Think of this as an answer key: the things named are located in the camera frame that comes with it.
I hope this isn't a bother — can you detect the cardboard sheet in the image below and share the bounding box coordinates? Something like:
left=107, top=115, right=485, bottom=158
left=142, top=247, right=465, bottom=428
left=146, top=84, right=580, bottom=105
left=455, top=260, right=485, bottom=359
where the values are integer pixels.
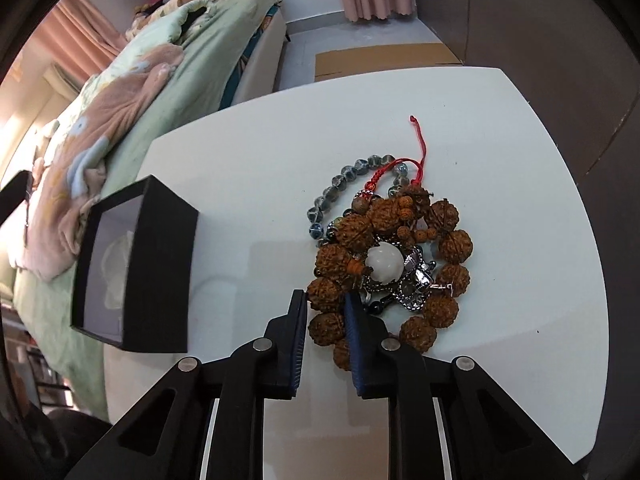
left=314, top=42, right=463, bottom=83

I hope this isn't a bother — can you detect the brown rudraksha bead bracelet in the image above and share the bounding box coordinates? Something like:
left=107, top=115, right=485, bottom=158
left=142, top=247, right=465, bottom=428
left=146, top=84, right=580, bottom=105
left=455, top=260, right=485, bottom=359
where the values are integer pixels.
left=306, top=185, right=473, bottom=372

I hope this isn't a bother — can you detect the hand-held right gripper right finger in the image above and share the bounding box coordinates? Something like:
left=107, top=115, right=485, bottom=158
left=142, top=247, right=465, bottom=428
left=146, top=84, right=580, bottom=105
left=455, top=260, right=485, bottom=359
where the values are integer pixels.
left=344, top=291, right=583, bottom=480

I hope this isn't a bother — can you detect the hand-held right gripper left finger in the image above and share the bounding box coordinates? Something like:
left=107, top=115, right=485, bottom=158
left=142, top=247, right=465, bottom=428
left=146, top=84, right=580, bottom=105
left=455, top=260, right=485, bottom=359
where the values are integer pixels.
left=62, top=289, right=309, bottom=480

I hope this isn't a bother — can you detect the black jewelry box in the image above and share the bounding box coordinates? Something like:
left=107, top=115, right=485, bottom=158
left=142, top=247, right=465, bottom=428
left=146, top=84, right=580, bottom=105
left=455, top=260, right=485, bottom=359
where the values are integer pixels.
left=70, top=175, right=200, bottom=354

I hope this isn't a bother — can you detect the dark brown wardrobe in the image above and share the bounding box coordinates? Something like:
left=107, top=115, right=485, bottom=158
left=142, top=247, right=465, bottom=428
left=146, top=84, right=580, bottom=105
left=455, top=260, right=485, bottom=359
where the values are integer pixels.
left=415, top=0, right=640, bottom=171

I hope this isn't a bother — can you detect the silver chain bracelet white bead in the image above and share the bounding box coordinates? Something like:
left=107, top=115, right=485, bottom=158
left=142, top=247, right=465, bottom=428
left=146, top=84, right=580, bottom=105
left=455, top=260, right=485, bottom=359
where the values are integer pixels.
left=357, top=240, right=453, bottom=316

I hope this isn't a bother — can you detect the light green quilt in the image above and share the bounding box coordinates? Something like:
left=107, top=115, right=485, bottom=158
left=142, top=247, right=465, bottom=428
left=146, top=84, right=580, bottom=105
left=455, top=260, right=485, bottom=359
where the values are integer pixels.
left=107, top=0, right=218, bottom=78

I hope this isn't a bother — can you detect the grey glass bead bracelet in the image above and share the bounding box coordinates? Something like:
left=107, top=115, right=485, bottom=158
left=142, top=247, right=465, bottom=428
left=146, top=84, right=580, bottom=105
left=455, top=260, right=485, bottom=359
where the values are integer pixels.
left=306, top=157, right=416, bottom=241

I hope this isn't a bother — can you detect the pink floral blanket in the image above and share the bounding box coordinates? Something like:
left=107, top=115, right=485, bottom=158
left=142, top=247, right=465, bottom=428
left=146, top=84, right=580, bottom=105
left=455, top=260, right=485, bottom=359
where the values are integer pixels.
left=25, top=42, right=186, bottom=282

